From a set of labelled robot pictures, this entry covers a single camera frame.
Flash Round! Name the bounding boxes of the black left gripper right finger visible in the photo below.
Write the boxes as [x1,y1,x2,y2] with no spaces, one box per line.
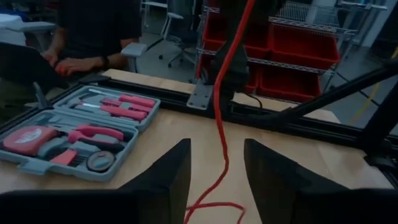
[244,139,398,224]

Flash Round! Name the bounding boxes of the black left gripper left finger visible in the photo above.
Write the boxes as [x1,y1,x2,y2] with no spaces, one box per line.
[0,138,192,224]

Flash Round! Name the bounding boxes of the red cord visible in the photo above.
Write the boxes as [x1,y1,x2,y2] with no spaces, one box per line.
[183,0,256,224]

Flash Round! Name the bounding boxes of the black round tape roll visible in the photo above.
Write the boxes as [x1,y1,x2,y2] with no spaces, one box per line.
[86,150,116,174]

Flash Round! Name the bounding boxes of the red utility knife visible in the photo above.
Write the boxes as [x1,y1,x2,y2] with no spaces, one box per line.
[49,148,78,166]

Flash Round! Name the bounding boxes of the grey tool kit case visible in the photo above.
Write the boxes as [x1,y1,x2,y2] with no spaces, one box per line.
[0,85,161,183]

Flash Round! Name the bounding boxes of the red tape measure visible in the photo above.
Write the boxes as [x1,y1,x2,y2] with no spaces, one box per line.
[2,125,59,157]

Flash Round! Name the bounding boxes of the grey hammer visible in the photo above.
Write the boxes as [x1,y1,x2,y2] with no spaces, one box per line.
[67,91,105,110]

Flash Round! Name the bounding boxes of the grey laptop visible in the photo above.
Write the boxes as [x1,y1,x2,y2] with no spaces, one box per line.
[0,42,111,91]

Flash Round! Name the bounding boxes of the person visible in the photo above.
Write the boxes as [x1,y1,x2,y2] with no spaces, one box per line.
[0,0,143,124]

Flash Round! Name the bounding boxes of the white office chair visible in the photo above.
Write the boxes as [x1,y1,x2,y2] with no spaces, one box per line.
[141,0,200,68]

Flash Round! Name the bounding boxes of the red-handled pliers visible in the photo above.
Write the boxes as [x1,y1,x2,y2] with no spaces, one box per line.
[67,123,134,154]

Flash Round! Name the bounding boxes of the black table frame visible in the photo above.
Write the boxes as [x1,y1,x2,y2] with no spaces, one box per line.
[0,62,398,190]

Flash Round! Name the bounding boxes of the wire shelf rack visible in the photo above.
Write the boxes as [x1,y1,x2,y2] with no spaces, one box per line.
[195,0,358,105]

